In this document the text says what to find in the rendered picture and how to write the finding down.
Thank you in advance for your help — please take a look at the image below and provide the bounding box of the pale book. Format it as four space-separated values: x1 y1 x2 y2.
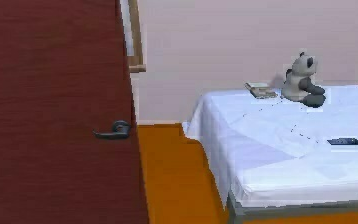
244 81 279 100

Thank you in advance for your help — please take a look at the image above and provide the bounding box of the white sheeted bed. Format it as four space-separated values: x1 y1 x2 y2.
182 84 358 224

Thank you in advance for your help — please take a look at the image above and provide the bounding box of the dark grey door handle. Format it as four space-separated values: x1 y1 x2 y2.
92 120 132 141

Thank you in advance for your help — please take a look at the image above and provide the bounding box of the grey and white teddy bear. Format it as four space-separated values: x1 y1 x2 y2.
280 51 327 109

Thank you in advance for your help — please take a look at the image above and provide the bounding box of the dark red room door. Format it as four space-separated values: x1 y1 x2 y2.
0 0 150 224

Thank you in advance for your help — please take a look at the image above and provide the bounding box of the dark blue remote control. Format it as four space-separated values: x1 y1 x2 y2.
326 137 358 147

